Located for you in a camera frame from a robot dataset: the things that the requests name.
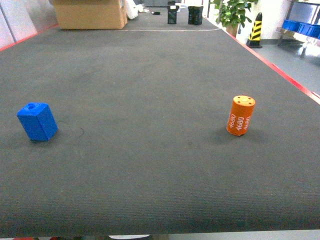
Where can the orange cylindrical cap 4680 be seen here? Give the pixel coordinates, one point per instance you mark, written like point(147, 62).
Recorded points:
point(240, 115)

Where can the blue rectangular block part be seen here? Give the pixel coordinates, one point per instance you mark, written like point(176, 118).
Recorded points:
point(38, 121)

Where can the blue bin on shelf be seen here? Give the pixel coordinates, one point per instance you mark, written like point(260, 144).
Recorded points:
point(291, 25)

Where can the steel roller shelf rack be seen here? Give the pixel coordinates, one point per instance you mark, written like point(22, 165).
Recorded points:
point(308, 13)

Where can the black box left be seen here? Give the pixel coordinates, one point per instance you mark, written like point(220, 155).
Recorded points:
point(172, 14)

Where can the yellow black traffic cone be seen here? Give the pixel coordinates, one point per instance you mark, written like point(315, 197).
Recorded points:
point(254, 38)

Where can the potted green plant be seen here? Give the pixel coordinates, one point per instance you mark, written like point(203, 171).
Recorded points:
point(232, 13)

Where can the large cardboard box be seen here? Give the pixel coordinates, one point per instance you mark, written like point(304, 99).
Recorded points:
point(90, 14)

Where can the red frame conveyor table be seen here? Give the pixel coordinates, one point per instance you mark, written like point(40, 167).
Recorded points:
point(314, 96)

